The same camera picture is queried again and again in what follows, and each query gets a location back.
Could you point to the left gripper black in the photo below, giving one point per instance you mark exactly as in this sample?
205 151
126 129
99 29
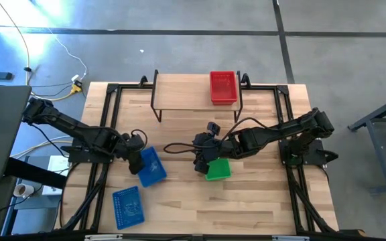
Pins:
122 147

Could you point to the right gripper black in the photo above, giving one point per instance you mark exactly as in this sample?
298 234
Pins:
216 149

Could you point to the blue plastic basket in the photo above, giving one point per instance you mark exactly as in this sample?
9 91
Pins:
127 207
152 170

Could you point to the green plastic basket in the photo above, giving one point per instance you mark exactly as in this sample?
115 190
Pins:
220 170

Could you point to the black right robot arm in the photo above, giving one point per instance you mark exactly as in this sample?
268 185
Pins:
280 129

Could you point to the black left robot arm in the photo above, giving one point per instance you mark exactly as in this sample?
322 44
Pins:
75 127

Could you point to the white box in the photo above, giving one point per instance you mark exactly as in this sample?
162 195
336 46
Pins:
57 165

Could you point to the black table clamp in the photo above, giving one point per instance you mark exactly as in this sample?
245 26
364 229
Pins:
143 81
245 79

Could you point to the yellow plug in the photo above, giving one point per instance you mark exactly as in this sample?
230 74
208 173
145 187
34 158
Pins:
76 88

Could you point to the black support bar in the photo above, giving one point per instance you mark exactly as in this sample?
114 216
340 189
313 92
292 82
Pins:
35 172

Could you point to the white plug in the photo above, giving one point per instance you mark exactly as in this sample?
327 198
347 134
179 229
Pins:
75 78

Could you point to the white paper cup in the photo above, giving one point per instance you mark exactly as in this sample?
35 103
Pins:
23 190

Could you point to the grey flat monitor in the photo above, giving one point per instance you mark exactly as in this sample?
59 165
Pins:
2 134

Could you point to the grey metal table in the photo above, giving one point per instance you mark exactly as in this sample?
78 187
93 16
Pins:
377 115

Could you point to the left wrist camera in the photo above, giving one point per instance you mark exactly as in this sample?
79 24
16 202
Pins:
136 143

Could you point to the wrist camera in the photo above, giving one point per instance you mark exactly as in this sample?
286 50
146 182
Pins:
213 129
136 143

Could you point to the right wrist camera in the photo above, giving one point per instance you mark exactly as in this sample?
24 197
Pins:
213 129

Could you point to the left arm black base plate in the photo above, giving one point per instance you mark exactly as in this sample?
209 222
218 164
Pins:
79 156

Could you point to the wooden shelf black frame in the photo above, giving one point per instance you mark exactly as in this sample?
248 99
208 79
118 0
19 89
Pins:
183 92

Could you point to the black aluminium table frame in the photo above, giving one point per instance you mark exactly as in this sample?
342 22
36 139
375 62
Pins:
129 86

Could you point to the silver bracket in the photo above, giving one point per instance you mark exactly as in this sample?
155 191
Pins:
104 237
290 238

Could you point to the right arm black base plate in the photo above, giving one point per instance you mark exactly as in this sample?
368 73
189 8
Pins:
313 157

